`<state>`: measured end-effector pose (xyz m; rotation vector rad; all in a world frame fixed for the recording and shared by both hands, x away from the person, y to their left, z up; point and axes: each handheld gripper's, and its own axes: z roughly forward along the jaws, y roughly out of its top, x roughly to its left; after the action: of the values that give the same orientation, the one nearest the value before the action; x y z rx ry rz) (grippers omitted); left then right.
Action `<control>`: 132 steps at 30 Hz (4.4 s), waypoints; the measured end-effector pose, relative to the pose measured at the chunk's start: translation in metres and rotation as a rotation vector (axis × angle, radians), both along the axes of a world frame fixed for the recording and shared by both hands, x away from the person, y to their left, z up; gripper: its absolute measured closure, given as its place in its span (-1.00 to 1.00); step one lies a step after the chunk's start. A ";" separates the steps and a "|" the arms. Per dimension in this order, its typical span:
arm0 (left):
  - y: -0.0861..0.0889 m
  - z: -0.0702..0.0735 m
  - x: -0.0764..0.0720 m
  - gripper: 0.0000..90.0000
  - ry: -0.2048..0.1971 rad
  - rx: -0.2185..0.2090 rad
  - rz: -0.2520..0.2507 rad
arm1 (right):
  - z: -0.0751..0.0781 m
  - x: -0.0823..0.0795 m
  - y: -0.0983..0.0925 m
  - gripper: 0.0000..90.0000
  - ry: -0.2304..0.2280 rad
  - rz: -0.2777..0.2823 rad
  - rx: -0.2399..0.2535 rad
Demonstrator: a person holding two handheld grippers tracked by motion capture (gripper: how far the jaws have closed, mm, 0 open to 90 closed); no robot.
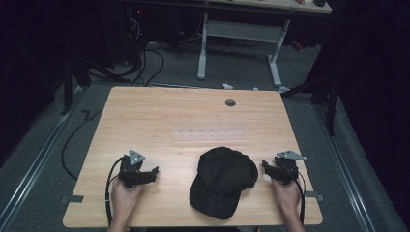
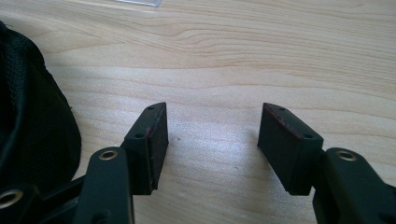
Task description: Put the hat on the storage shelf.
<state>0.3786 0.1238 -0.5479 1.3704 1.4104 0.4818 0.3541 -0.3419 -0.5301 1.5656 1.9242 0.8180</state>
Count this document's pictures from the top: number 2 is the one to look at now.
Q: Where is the clear plastic sheet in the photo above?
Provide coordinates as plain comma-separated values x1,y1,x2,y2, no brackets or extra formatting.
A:
115,0,163,7

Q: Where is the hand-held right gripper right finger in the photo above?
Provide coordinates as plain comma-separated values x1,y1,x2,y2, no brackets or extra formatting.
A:
257,102,325,196

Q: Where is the black mesh fabric bag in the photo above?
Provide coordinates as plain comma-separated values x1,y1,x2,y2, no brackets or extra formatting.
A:
0,21,82,194

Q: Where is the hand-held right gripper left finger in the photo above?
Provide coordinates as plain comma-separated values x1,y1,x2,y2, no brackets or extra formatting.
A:
120,102,170,196

